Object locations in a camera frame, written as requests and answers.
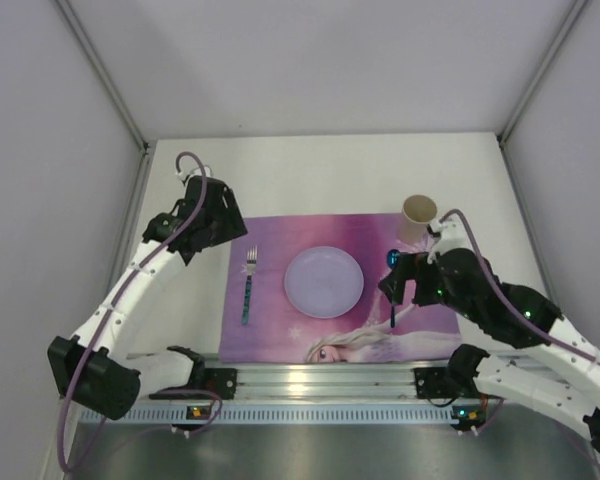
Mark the aluminium mounting rail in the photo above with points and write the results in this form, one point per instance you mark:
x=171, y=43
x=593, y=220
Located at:
x=330, y=377

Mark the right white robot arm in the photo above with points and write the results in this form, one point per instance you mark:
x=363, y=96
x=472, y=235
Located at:
x=535, y=327

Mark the beige paper cup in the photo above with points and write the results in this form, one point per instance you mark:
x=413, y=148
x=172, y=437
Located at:
x=416, y=214

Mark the right aluminium frame post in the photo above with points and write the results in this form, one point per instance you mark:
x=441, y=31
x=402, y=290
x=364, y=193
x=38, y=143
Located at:
x=557, y=41

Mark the perforated cable duct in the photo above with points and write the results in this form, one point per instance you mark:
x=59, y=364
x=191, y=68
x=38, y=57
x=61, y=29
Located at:
x=300, y=414

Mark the blue metallic spoon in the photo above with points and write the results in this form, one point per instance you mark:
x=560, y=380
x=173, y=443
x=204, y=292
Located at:
x=395, y=293

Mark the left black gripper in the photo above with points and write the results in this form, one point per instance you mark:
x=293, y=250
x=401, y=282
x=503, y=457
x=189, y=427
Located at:
x=225, y=215

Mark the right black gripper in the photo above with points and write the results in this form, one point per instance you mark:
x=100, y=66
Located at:
x=408, y=276

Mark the purple printed placemat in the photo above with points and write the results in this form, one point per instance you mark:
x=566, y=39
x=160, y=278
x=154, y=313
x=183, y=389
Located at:
x=278, y=333

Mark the left aluminium frame post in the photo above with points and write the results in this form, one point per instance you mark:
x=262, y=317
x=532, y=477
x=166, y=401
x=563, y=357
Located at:
x=86, y=45

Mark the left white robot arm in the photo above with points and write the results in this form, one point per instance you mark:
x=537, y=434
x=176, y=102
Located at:
x=119, y=318

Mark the aluminium frame post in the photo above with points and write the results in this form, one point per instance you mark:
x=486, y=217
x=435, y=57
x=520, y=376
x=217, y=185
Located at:
x=557, y=41
x=86, y=45

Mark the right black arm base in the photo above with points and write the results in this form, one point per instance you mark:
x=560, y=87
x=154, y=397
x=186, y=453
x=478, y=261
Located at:
x=438, y=383

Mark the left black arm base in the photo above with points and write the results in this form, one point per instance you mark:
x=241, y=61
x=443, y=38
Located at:
x=220, y=381

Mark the lilac plastic plate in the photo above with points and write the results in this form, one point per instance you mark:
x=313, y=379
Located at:
x=324, y=282

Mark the fork with teal handle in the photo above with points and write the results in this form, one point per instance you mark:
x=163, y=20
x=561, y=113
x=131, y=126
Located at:
x=250, y=267

